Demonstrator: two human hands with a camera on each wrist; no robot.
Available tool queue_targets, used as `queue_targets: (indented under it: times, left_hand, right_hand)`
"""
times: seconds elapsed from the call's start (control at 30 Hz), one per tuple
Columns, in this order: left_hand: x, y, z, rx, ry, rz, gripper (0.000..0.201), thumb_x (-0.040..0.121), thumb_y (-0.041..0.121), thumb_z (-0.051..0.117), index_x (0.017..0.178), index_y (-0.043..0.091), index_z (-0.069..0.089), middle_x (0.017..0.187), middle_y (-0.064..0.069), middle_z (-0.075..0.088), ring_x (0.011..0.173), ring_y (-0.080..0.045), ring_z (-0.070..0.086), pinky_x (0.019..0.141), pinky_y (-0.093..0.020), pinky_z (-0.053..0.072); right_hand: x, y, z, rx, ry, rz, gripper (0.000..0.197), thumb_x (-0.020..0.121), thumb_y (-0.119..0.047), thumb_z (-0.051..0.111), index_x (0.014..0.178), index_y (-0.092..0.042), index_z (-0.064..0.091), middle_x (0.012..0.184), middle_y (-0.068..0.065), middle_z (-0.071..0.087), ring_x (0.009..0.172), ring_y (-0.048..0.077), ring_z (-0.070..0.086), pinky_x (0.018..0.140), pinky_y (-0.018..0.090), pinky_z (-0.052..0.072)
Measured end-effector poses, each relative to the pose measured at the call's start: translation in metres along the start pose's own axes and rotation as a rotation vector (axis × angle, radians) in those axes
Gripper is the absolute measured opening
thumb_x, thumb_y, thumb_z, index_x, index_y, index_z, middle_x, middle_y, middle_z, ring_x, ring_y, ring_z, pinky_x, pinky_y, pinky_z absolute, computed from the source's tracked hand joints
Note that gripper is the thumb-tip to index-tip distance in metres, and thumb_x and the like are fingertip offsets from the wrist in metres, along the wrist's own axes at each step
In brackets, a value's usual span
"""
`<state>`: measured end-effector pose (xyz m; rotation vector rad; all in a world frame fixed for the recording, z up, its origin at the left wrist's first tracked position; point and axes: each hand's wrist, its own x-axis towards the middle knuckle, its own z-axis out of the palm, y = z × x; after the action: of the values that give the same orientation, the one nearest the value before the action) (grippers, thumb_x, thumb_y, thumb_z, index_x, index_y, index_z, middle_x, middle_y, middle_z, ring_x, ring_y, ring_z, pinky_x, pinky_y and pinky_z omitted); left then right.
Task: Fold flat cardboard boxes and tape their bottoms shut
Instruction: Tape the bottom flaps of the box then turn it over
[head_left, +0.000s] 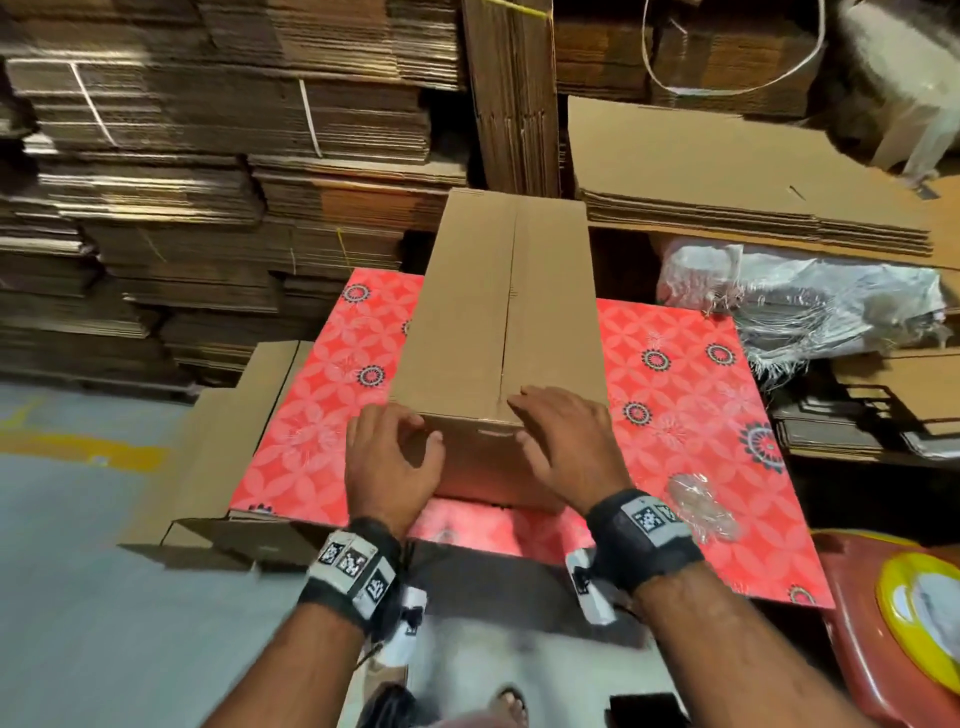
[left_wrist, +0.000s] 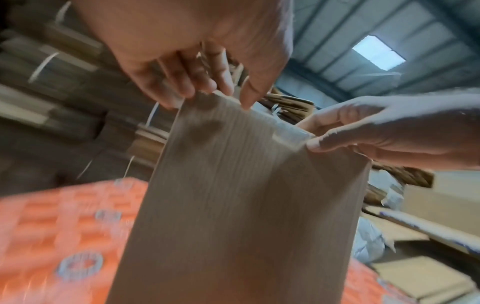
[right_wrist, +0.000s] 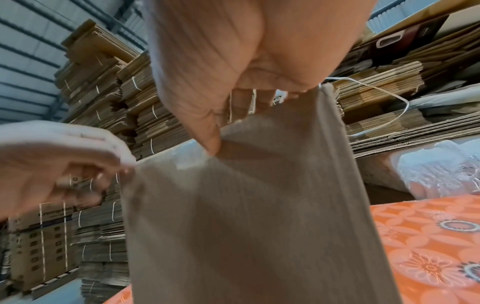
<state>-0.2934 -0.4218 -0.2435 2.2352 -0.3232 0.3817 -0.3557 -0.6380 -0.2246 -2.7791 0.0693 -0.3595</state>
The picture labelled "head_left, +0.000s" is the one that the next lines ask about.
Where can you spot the low pile of cardboard sheets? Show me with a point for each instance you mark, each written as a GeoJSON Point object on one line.
{"type": "Point", "coordinates": [900, 398]}

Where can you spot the person's left hand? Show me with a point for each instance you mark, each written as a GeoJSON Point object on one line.
{"type": "Point", "coordinates": [393, 473]}

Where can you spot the white plastic sack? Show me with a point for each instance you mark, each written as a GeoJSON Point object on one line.
{"type": "Point", "coordinates": [908, 75]}

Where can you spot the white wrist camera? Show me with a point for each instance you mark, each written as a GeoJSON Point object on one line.
{"type": "Point", "coordinates": [588, 588]}
{"type": "Point", "coordinates": [402, 627]}

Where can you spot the wall of cardboard stacks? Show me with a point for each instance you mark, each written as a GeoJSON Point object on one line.
{"type": "Point", "coordinates": [210, 165]}

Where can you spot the white woven sack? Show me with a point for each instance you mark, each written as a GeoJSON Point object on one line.
{"type": "Point", "coordinates": [810, 300]}

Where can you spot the yellow-tied cardboard bundle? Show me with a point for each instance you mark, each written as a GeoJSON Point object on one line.
{"type": "Point", "coordinates": [510, 90]}

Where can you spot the person's right hand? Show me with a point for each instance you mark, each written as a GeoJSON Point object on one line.
{"type": "Point", "coordinates": [578, 443]}

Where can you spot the person's right forearm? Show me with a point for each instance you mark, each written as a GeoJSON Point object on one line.
{"type": "Point", "coordinates": [743, 660]}

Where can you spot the person's left forearm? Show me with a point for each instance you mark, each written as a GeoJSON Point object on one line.
{"type": "Point", "coordinates": [300, 668]}

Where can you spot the yellow round disc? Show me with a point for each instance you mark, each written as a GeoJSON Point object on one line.
{"type": "Point", "coordinates": [915, 615]}

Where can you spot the crumpled clear tape piece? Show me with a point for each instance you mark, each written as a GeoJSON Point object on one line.
{"type": "Point", "coordinates": [705, 507]}

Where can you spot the red patterned table cloth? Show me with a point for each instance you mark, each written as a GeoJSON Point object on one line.
{"type": "Point", "coordinates": [690, 435]}

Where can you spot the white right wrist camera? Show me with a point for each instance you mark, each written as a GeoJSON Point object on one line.
{"type": "Point", "coordinates": [588, 588]}

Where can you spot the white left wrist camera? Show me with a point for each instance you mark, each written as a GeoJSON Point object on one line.
{"type": "Point", "coordinates": [402, 627]}

